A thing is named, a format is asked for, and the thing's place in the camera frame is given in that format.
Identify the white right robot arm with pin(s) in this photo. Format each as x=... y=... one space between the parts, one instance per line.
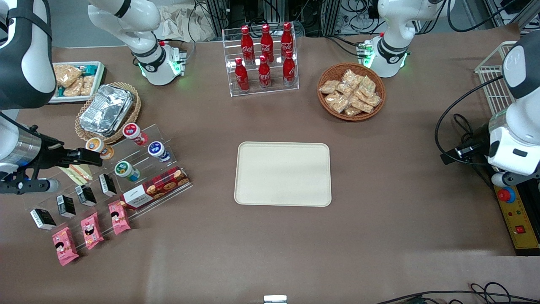
x=143 y=25

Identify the round brown wicker basket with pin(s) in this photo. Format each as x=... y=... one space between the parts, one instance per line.
x=325 y=107

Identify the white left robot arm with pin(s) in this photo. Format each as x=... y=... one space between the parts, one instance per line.
x=392 y=25

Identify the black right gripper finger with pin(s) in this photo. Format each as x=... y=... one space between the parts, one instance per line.
x=84 y=153
x=86 y=162

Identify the teal snack packet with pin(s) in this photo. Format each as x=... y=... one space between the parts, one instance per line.
x=88 y=68

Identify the pink snack packet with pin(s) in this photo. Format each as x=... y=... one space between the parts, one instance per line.
x=92 y=231
x=119 y=217
x=65 y=246

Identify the small black carton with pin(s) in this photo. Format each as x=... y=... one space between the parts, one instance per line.
x=107 y=185
x=43 y=219
x=66 y=206
x=86 y=195

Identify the crumpled white cloth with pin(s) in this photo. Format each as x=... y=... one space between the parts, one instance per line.
x=185 y=23

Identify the clear acrylic tiered stand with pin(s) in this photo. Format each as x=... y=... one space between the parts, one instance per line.
x=168 y=143

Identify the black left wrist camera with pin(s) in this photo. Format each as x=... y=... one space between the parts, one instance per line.
x=472 y=150

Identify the clear acrylic bottle rack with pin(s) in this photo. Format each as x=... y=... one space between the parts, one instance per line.
x=274 y=90

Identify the red lid yogurt cup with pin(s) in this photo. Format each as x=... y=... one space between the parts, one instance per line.
x=134 y=132

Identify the green lid yogurt cup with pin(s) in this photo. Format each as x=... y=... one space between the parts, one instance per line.
x=125 y=170

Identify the clear wrapped snack packet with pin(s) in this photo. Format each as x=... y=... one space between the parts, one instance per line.
x=333 y=98
x=346 y=89
x=373 y=100
x=362 y=104
x=350 y=77
x=341 y=106
x=367 y=85
x=352 y=111
x=329 y=86

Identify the aluminium frame rack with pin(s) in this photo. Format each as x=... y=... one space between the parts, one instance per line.
x=312 y=17

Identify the triangle sandwich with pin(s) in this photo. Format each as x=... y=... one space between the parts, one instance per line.
x=78 y=173

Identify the blue lid yogurt cup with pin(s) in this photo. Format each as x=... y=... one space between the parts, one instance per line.
x=158 y=150

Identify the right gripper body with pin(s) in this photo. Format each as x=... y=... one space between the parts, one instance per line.
x=52 y=155

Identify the white rectangular snack bin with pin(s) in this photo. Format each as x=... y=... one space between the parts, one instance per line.
x=101 y=80

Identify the yellow emergency stop box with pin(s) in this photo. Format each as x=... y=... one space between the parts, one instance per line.
x=519 y=223

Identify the red plaid cookie box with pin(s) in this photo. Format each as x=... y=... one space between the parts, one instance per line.
x=154 y=188

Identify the orange lid yogurt cup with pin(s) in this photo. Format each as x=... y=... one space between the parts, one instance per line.
x=98 y=147

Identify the red cola bottle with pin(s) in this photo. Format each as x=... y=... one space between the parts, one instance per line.
x=264 y=74
x=289 y=69
x=266 y=42
x=241 y=76
x=287 y=40
x=247 y=44

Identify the beige plastic tray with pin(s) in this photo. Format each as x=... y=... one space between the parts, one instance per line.
x=282 y=174

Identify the oval light wicker basket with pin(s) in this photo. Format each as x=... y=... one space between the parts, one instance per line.
x=130 y=118

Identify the stacked foil containers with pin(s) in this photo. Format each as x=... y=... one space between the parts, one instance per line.
x=105 y=109

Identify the dark left wrist mount bar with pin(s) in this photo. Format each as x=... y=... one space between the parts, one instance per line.
x=517 y=179

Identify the small silver metal bracket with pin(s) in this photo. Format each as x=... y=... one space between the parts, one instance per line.
x=275 y=299

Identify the bagged rice cracker packet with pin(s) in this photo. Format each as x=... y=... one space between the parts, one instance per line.
x=87 y=85
x=74 y=89
x=66 y=75

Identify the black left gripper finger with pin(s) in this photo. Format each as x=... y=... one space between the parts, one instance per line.
x=449 y=159

